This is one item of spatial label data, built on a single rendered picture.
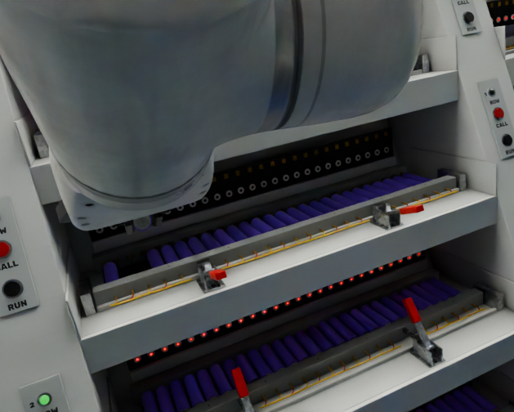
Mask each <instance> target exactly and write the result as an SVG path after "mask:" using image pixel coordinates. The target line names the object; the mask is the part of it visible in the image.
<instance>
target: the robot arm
mask: <svg viewBox="0 0 514 412"><path fill-rule="evenodd" d="M421 37H422V0H0V56H1V58H2V60H3V62H4V64H5V66H6V67H7V69H8V71H9V73H10V75H11V76H12V78H13V80H14V82H15V84H16V86H17V88H18V89H19V91H20V94H21V95H22V97H23V99H24V100H25V103H26V105H27V106H28V108H29V111H30V112H31V114H32V115H33V117H34V120H35V122H36V123H37V125H38V127H39V129H40V131H41V133H42V134H43V136H44V138H45V140H46V142H47V144H48V145H49V157H50V163H51V169H52V172H53V175H54V178H55V180H56V184H57V187H58V190H59V192H60V196H61V201H60V202H59V203H58V205H57V206H56V212H57V216H58V218H59V222H60V223H67V222H72V223H73V224H74V225H75V226H76V227H77V228H78V229H81V230H83V231H91V230H96V229H100V228H103V227H107V226H122V225H124V226H125V230H126V232H127V235H131V234H132V233H133V232H134V223H133V220H134V219H137V218H140V217H145V216H149V215H150V216H151V217H152V222H153V225H154V226H156V227H157V226H161V225H162V220H163V214H164V213H166V212H169V211H171V210H173V209H174V208H177V207H180V206H183V205H186V204H190V203H193V202H195V201H197V200H200V199H202V198H203V197H204V196H205V195H206V194H207V192H208V190H209V188H210V186H211V184H212V183H213V150H214V148H215V147H217V146H219V145H222V144H224V143H226V142H228V141H233V140H234V139H237V138H240V137H245V136H248V135H252V134H256V133H259V132H268V131H273V130H279V129H285V128H295V127H301V126H308V125H314V124H319V123H328V122H333V121H338V120H343V119H351V118H354V117H357V116H361V115H364V114H368V113H370V112H373V111H375V110H376V109H378V108H380V107H382V106H384V105H385V104H387V103H389V102H390V101H392V100H393V99H394V98H395V97H396V96H397V95H398V94H399V93H400V91H401V90H402V89H403V88H404V86H405V85H406V83H407V82H408V81H409V78H410V76H411V74H412V72H413V68H414V66H415V64H416V62H417V59H418V53H419V48H420V42H421Z"/></svg>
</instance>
